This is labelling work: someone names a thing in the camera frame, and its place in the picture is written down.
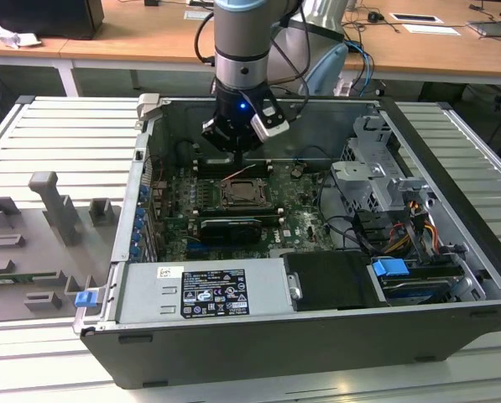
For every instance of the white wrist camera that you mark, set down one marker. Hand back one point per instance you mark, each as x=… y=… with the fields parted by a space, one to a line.
x=263 y=128

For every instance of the grey plastic case latch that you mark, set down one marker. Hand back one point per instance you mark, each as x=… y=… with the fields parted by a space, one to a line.
x=147 y=107

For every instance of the green motherboard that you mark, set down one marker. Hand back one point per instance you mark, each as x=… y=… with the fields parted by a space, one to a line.
x=304 y=226

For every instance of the blue case latch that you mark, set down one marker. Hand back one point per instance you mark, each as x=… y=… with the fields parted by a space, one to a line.
x=85 y=299

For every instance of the grey laptop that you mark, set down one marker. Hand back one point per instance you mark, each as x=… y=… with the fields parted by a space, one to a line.
x=493 y=27

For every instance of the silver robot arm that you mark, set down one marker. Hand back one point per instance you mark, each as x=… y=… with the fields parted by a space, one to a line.
x=241 y=33

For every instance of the grey parts rack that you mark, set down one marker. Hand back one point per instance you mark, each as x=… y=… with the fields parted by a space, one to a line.
x=99 y=260

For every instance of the grey power supply unit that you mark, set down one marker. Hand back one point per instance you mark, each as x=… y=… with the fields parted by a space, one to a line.
x=149 y=294

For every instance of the CPU socket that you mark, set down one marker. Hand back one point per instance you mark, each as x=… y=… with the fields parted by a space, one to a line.
x=246 y=207

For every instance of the hard disk drive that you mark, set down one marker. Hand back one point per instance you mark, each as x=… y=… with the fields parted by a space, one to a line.
x=418 y=289

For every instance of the metal locking lever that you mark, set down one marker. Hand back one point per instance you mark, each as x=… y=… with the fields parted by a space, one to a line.
x=239 y=173

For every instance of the blue board connector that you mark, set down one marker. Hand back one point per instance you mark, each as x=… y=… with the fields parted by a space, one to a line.
x=199 y=248

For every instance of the crumpled white paper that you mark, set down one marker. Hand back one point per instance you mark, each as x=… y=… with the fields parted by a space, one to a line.
x=15 y=38

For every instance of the black PC case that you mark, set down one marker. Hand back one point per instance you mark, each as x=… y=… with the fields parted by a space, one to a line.
x=275 y=352

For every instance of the white plastic bracket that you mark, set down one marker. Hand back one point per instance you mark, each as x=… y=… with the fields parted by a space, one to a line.
x=343 y=86

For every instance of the green RAM stick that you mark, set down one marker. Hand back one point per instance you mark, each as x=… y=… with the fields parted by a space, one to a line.
x=19 y=277

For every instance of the large black box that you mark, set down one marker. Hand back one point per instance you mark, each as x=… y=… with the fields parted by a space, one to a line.
x=44 y=17

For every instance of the graphics card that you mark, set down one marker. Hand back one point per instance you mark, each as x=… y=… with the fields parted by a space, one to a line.
x=229 y=233

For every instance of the blue slot clip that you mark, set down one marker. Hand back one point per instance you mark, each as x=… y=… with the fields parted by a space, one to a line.
x=143 y=192
x=137 y=237
x=135 y=252
x=140 y=218

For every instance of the metal drive cage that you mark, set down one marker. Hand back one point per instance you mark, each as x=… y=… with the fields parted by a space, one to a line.
x=359 y=176

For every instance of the blue disk carrier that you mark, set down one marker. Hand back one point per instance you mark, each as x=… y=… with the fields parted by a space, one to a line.
x=388 y=267

